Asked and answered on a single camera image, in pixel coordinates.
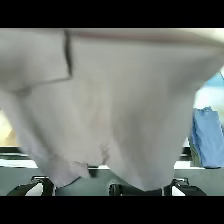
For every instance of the white T-shirt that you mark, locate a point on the white T-shirt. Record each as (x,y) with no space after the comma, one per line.
(110,100)

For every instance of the silver frame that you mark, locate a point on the silver frame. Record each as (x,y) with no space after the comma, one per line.
(96,183)

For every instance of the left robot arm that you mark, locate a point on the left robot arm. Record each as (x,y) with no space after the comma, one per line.
(31,188)

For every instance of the blue garment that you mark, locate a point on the blue garment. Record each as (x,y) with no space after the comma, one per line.
(208,140)

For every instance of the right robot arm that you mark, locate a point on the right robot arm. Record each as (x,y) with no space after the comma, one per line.
(186,189)

